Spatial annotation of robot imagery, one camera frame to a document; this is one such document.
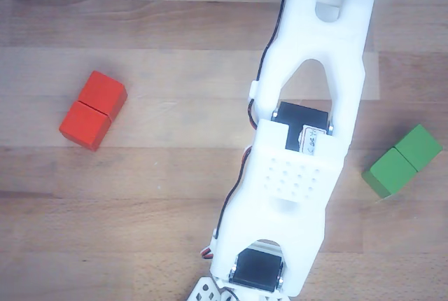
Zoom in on long red block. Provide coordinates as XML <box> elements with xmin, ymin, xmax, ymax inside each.
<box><xmin>58</xmin><ymin>70</ymin><xmax>129</xmax><ymax>153</ymax></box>

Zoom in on long green block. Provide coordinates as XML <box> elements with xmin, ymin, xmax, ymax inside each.
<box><xmin>361</xmin><ymin>124</ymin><xmax>444</xmax><ymax>200</ymax></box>

